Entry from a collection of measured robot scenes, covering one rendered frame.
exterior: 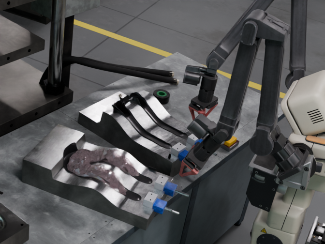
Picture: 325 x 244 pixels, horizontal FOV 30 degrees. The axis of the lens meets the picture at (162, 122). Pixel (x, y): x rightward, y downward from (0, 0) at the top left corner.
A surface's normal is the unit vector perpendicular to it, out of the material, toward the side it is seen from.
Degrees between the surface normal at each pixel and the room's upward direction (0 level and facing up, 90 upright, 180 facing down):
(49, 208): 0
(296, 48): 70
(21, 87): 0
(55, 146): 0
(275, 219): 90
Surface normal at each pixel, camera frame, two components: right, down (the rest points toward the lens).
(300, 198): -0.41, 0.46
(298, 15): -0.13, 0.22
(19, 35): 0.15, -0.81
